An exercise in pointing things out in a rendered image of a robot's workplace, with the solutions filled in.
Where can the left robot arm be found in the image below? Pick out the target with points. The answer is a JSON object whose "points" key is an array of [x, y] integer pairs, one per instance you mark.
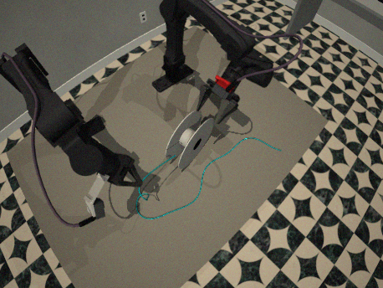
{"points": [[238, 46]]}

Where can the grey cable reel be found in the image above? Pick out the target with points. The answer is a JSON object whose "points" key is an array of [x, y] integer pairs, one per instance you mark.
{"points": [[189, 138]]}

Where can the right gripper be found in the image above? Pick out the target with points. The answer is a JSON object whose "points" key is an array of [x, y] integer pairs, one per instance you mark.
{"points": [[113, 163]]}

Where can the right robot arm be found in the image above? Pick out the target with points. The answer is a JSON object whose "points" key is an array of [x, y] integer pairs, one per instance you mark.
{"points": [[53, 118]]}

